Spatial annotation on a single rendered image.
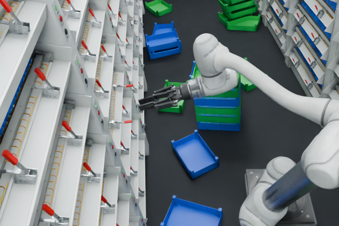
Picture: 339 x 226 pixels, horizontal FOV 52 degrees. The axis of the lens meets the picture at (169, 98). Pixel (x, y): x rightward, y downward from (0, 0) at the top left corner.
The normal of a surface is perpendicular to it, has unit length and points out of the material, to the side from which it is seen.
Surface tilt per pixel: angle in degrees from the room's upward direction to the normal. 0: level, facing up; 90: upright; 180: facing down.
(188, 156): 0
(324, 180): 86
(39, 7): 22
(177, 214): 0
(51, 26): 90
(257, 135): 0
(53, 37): 90
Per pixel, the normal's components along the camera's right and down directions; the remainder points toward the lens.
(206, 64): -0.50, 0.68
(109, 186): 0.22, -0.75
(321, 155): -0.56, -0.54
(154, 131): -0.15, -0.74
